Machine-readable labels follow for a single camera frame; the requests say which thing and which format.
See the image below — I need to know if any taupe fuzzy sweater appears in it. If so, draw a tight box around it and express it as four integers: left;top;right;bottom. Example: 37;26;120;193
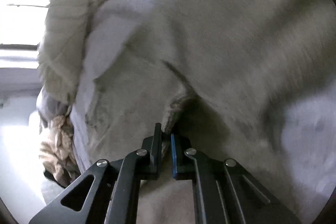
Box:
85;0;336;224

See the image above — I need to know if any lavender plush bed blanket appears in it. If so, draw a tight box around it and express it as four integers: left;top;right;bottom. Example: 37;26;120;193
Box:
69;0;334;222

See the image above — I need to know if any cream striped knit garment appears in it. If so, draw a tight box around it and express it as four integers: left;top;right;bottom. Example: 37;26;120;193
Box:
39;115;80;188

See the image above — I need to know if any grey pillow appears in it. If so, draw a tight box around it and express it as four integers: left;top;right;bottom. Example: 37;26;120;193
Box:
37;88;68;127

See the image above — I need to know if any beige quilted comforter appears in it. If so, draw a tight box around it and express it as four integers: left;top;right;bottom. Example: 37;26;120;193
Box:
38;0;107;105

